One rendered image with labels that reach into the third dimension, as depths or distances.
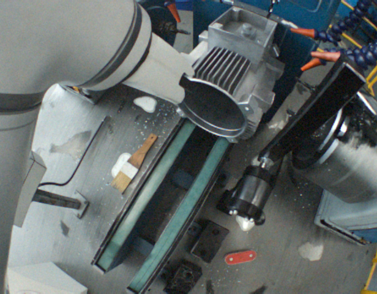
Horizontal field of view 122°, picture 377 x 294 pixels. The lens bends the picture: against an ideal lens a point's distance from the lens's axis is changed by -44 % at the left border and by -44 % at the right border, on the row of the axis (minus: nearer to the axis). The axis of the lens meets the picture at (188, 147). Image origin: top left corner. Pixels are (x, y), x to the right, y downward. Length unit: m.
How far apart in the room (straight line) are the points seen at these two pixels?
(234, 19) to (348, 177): 0.38
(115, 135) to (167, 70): 0.47
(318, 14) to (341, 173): 0.37
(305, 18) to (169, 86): 0.43
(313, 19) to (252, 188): 0.44
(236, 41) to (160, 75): 0.19
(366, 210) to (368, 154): 0.18
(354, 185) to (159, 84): 0.35
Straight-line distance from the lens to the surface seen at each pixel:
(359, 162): 0.34
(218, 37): 0.33
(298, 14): 0.53
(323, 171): 0.34
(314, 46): 0.43
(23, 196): 0.43
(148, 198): 0.41
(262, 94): 0.32
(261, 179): 0.29
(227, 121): 0.42
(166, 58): 0.16
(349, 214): 0.52
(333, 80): 0.18
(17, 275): 0.62
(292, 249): 0.61
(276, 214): 0.57
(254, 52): 0.32
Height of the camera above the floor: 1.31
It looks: 69 degrees down
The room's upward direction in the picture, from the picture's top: 3 degrees counter-clockwise
